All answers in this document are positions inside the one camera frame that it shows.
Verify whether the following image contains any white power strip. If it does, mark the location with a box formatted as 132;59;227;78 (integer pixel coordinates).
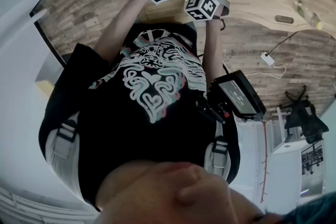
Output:
260;51;276;66

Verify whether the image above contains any black power cable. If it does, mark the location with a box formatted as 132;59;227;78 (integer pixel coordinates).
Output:
266;30;300;56

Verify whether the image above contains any black printed t-shirt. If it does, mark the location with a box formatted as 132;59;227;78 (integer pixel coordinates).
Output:
38;22;241;212

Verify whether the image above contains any red-brown branched rod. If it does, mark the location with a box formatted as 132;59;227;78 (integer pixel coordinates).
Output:
259;120;271;204

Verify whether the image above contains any clear yellow-capped bottle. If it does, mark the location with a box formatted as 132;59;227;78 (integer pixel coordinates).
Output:
293;0;326;31

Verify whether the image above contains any black office chair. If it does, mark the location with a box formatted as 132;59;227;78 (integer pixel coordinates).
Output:
278;85;330;144

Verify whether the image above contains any person's left forearm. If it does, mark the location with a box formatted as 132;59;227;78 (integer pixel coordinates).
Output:
93;0;148;62

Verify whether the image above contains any person's right forearm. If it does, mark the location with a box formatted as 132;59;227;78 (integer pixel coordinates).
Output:
201;18;224;92

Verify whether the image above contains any yellow flat board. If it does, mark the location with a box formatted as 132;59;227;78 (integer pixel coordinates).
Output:
35;80;56;99

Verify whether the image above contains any white cable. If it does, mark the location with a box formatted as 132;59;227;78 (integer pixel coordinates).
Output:
223;60;287;79

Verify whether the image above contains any person's face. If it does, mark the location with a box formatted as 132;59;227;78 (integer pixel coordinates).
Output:
96;162;266;224

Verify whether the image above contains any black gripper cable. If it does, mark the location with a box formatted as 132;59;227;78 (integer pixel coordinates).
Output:
215;17;227;32

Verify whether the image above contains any black wire rack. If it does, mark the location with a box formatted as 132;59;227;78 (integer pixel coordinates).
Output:
301;144;325;175

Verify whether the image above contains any white slatted panel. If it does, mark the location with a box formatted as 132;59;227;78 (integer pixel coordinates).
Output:
0;186;100;224

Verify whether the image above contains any white cabinet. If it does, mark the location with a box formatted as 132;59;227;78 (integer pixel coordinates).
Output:
271;107;302;155

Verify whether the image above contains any brown oval object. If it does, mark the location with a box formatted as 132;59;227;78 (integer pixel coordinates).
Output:
275;15;294;24

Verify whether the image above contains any black monitor screen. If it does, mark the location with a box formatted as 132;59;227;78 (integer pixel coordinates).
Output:
209;70;267;120

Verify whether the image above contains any grey harness strap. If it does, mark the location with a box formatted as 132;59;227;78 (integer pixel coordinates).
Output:
44;111;81;200
204;136;232;179

